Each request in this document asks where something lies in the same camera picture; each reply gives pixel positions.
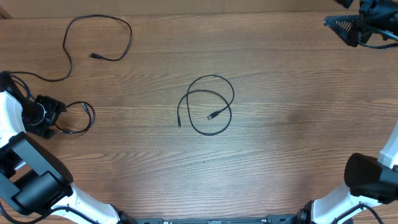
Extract black separated usb cable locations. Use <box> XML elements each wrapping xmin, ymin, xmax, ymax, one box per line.
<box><xmin>6</xmin><ymin>14</ymin><xmax>133</xmax><ymax>83</ymax></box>

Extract black cable bundle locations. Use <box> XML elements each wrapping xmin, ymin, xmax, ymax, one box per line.
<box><xmin>177</xmin><ymin>74</ymin><xmax>235</xmax><ymax>137</ymax></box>

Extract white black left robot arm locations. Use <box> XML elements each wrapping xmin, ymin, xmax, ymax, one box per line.
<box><xmin>1</xmin><ymin>72</ymin><xmax>134</xmax><ymax>223</ymax></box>

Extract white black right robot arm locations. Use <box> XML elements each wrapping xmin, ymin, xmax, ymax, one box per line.
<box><xmin>286</xmin><ymin>0</ymin><xmax>397</xmax><ymax>223</ymax></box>

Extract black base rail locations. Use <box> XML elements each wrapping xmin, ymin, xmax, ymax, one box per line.
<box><xmin>134</xmin><ymin>214</ymin><xmax>296</xmax><ymax>224</ymax></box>

